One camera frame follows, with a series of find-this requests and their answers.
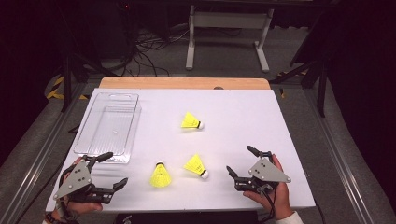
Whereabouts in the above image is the clear plastic container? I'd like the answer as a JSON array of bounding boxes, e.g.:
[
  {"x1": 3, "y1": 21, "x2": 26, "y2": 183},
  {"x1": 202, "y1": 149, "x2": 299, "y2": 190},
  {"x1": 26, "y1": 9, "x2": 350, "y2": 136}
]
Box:
[{"x1": 73, "y1": 91, "x2": 143, "y2": 165}]

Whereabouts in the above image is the dark bead bracelet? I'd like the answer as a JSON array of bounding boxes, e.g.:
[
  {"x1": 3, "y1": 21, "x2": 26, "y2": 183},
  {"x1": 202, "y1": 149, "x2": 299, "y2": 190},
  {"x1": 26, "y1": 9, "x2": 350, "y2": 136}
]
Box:
[{"x1": 44, "y1": 212, "x2": 62, "y2": 224}]

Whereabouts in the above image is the person's right hand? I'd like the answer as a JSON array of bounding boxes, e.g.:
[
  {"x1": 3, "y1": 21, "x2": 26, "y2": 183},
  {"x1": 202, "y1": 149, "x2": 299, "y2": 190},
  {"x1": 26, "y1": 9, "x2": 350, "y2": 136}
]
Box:
[{"x1": 243, "y1": 154, "x2": 295, "y2": 221}]

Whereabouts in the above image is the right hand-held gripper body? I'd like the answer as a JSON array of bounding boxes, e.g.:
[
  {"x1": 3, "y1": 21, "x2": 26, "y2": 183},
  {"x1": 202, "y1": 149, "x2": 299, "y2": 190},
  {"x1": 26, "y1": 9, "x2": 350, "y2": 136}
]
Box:
[{"x1": 233, "y1": 151, "x2": 292, "y2": 195}]

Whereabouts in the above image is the black tripod stand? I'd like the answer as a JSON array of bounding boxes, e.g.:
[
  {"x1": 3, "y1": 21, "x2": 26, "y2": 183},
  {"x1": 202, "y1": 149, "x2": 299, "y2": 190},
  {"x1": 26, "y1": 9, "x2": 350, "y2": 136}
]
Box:
[{"x1": 60, "y1": 52, "x2": 118, "y2": 113}]

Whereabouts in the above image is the person's left hand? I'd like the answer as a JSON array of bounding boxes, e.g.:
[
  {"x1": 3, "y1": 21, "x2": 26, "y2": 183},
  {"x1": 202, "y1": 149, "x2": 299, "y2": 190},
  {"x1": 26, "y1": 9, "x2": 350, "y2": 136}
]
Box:
[{"x1": 50, "y1": 157, "x2": 104, "y2": 222}]

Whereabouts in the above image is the white metal stand frame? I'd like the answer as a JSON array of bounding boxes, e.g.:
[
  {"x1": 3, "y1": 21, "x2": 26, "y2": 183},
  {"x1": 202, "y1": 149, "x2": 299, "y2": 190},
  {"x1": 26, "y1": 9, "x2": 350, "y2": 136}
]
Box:
[{"x1": 185, "y1": 4, "x2": 275, "y2": 74}]

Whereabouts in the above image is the bundle of black floor cables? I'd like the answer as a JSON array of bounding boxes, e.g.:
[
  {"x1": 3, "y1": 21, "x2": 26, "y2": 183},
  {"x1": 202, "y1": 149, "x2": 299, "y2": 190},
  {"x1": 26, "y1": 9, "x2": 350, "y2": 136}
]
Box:
[{"x1": 118, "y1": 27, "x2": 191, "y2": 77}]

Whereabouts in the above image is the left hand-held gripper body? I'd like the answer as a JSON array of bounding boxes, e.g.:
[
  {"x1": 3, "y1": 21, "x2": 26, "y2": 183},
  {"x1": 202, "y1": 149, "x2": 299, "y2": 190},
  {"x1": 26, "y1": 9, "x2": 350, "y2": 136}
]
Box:
[{"x1": 52, "y1": 154, "x2": 116, "y2": 205}]

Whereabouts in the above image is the black metal stand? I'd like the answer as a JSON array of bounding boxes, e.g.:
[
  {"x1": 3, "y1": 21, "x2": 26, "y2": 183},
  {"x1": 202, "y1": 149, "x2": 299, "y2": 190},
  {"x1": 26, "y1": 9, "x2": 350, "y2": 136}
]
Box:
[{"x1": 269, "y1": 8, "x2": 331, "y2": 119}]

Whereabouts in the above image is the white board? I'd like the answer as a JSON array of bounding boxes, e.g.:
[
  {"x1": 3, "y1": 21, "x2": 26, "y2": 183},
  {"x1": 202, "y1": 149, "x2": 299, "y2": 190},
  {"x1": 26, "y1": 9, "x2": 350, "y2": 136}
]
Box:
[{"x1": 45, "y1": 88, "x2": 317, "y2": 214}]

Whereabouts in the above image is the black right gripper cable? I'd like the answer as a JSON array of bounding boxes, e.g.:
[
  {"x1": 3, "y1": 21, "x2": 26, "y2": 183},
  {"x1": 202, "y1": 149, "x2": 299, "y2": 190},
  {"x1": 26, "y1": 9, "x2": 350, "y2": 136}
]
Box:
[{"x1": 261, "y1": 186, "x2": 277, "y2": 224}]

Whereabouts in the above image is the yellow shuttlecock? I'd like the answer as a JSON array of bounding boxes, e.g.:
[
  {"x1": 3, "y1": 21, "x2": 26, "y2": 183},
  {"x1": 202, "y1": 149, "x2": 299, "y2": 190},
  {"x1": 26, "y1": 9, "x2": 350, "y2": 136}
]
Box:
[
  {"x1": 182, "y1": 153, "x2": 210, "y2": 180},
  {"x1": 180, "y1": 111, "x2": 205, "y2": 131},
  {"x1": 149, "y1": 161, "x2": 173, "y2": 189}
]

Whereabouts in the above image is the aluminium floor rail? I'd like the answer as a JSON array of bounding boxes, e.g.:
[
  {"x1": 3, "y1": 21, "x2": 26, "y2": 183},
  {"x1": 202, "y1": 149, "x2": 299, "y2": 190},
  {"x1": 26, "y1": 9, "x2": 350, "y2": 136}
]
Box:
[
  {"x1": 303, "y1": 88, "x2": 376, "y2": 224},
  {"x1": 0, "y1": 83, "x2": 94, "y2": 224}
]

